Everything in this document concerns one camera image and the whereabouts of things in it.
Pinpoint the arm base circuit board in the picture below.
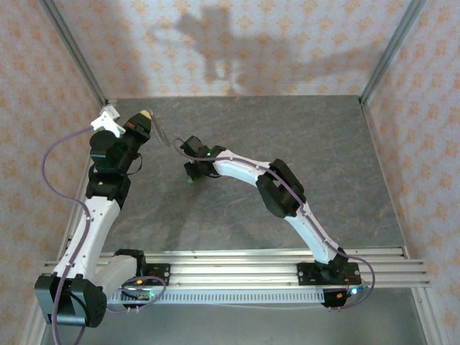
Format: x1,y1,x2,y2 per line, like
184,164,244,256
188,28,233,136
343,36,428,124
120,278,160,303
321,285,371,310

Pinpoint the grey metal shelf panel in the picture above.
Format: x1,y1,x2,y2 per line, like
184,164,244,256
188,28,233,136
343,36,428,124
41,301,428,345

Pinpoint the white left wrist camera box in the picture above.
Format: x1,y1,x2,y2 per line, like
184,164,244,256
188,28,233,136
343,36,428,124
89,105,125,138

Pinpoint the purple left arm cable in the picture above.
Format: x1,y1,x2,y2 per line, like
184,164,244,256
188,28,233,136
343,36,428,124
42,125,168,345

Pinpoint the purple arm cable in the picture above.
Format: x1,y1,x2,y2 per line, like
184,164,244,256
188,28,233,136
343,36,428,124
174,138,377,312
42,125,168,345

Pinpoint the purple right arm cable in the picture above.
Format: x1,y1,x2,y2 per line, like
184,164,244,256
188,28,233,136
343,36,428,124
174,138,377,312

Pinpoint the aluminium frame post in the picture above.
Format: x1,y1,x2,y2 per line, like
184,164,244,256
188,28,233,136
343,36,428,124
359,0,427,105
37,0,109,107

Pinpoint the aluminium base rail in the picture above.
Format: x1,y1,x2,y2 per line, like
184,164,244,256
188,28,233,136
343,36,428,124
39,247,432,290

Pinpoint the white slotted cable duct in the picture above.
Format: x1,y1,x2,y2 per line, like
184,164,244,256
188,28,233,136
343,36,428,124
106,290,326,305

